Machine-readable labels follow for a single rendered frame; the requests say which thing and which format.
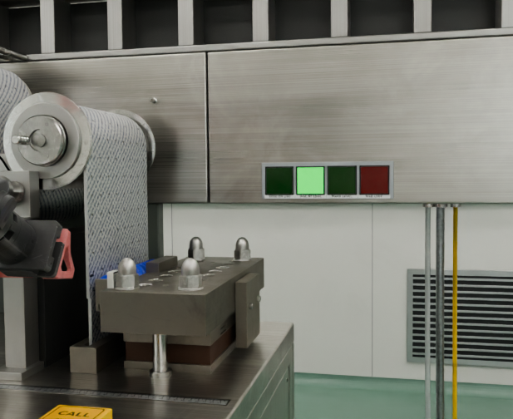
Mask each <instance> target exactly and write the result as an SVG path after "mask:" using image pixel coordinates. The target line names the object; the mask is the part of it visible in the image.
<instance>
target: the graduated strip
mask: <svg viewBox="0 0 513 419"><path fill-rule="evenodd" d="M0 389H4V390H16V391H28V392H50V393H61V394H72V395H83V396H95V397H117V398H129V399H140V400H152V401H163V402H185V403H196V404H208V405H219V406H227V405H228V404H229V402H230V401H231V400H230V399H218V398H206V397H182V396H171V395H159V394H147V393H135V392H113V391H101V390H89V389H77V388H65V387H43V386H31V385H19V384H7V383H0Z"/></svg>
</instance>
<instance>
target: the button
mask: <svg viewBox="0 0 513 419"><path fill-rule="evenodd" d="M39 419H112V409H110V408H99V407H78V406H68V405H58V406H57V407H55V408H53V409H52V410H51V411H49V412H48V413H47V414H45V415H44V416H42V417H40V418H39Z"/></svg>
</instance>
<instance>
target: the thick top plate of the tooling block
mask: <svg viewBox="0 0 513 419"><path fill-rule="evenodd" d="M187 258H188V257H186V258H183V259H180V260H178V265H177V266H175V267H173V268H170V269H167V270H165V271H163V272H160V273H145V274H142V275H140V276H139V285H140V288H138V289H133V290H117V289H115V288H106V289H104V290H102V291H100V308H101V332H109V333H141V334H159V335H175V336H192V337H206V336H208V335H209V334H210V333H211V332H212V331H214V330H215V329H216V328H217V327H218V326H219V325H220V324H221V323H222V322H223V321H225V320H226V319H227V318H228V317H229V316H231V315H232V314H233V313H234V312H235V282H236V281H238V280H239V279H241V278H243V277H244V276H245V275H246V274H248V273H258V274H259V291H260V290H261V289H262V288H263V287H264V258H251V259H252V260H250V261H234V260H233V258H234V257H205V259H202V260H196V261H197V263H198V264H199V266H200V274H201V275H202V285H201V286H203V289H201V290H197V291H181V290H179V289H178V287H179V286H180V284H179V276H180V275H181V266H182V264H183V263H184V261H185V260H186V259H187Z"/></svg>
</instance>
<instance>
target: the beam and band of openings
mask: <svg viewBox="0 0 513 419"><path fill-rule="evenodd" d="M73 3H74V4H73ZM504 36H513V0H0V46H1V47H6V48H8V49H11V50H14V51H17V52H21V53H24V54H26V55H27V60H26V61H21V60H18V59H16V58H12V60H11V61H10V62H39V61H55V60H71V59H86V58H102V57H132V56H148V55H163V54H179V53H195V52H206V53H208V52H225V51H241V50H256V49H272V48H288V47H318V46H334V45H349V44H365V43H380V42H411V41H426V40H442V39H458V38H473V37H504ZM0 63H9V62H8V61H5V60H3V59H0Z"/></svg>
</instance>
